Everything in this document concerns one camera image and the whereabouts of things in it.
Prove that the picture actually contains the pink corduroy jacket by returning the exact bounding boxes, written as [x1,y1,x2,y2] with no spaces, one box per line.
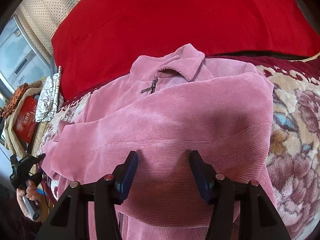
[42,44,276,239]

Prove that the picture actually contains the person's left hand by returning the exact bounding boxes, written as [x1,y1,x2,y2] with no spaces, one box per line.
[16,180,42,222]

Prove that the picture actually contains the beige fabric bag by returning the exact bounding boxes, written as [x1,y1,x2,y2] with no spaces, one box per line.
[4,77,48,158]

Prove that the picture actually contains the red gift box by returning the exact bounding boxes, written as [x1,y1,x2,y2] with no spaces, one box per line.
[13,96,37,143]

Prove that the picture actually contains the white patterned cloth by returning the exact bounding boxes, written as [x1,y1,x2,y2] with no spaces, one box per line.
[35,66,63,122]

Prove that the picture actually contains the orange knitted item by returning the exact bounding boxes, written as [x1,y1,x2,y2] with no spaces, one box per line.
[1,83,28,119]

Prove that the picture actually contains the floral plush blanket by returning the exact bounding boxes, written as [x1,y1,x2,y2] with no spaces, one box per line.
[37,55,320,240]

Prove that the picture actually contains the beige dotted curtain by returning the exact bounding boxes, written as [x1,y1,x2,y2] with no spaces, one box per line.
[16,0,80,62]

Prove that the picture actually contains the red quilt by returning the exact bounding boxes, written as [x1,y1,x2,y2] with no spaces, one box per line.
[52,0,319,100]

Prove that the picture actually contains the window frame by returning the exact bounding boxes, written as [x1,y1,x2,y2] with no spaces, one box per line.
[0,15,52,100]

